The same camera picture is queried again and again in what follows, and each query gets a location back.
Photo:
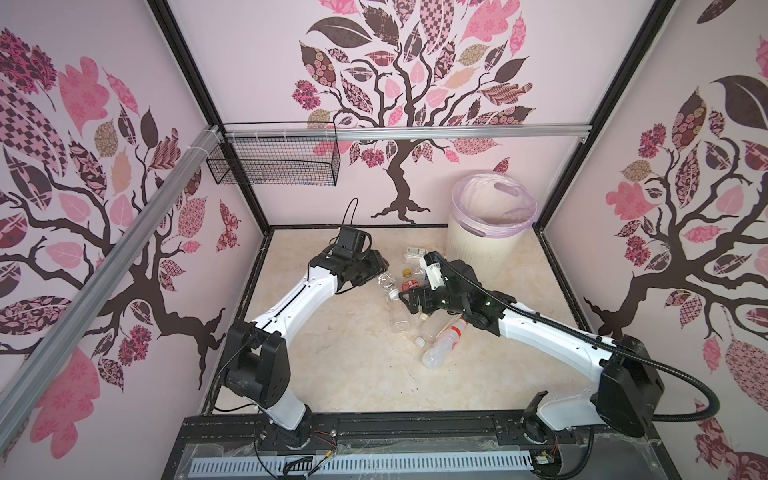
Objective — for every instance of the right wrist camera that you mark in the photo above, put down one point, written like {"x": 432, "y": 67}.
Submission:
{"x": 431, "y": 265}

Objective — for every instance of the white slotted cable duct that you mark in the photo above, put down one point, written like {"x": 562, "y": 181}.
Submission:
{"x": 358, "y": 465}

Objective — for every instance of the white waste bin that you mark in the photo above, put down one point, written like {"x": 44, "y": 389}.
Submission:
{"x": 486, "y": 256}

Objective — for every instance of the clear crushed bottle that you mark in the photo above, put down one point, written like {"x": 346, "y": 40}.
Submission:
{"x": 386, "y": 281}

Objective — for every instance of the aluminium rail left wall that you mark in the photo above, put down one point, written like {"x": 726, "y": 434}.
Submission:
{"x": 34, "y": 376}

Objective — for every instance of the aluminium rail back wall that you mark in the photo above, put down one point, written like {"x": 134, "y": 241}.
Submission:
{"x": 420, "y": 133}

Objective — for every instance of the white bottle red cap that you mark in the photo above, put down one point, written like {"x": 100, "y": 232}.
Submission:
{"x": 444, "y": 344}

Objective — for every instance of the clear bottle green cap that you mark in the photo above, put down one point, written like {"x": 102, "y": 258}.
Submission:
{"x": 398, "y": 312}

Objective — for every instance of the purple bin liner bag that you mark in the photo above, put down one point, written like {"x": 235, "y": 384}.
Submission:
{"x": 492, "y": 205}

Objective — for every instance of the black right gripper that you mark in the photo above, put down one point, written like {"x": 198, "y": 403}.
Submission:
{"x": 414, "y": 299}

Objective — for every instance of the black wire basket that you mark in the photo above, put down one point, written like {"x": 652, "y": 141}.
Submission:
{"x": 277, "y": 153}

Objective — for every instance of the clear bottle white cap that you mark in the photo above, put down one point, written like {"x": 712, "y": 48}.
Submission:
{"x": 431, "y": 327}

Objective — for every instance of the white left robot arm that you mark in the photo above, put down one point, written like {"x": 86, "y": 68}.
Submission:
{"x": 256, "y": 355}

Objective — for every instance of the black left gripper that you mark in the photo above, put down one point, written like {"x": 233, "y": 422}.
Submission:
{"x": 378, "y": 265}

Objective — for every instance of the aluminium rail wall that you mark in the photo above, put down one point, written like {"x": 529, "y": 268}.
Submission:
{"x": 34, "y": 376}
{"x": 420, "y": 133}

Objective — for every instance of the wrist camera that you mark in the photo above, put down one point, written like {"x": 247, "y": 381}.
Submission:
{"x": 431, "y": 265}
{"x": 351, "y": 243}

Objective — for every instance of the black base frame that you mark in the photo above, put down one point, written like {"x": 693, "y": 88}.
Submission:
{"x": 582, "y": 453}

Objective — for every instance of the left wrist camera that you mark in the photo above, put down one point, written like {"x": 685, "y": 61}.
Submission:
{"x": 351, "y": 243}

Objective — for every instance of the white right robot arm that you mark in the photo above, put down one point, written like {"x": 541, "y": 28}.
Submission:
{"x": 623, "y": 389}

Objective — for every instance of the yellow cap blue label bottle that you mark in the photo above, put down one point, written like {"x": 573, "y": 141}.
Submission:
{"x": 410, "y": 279}

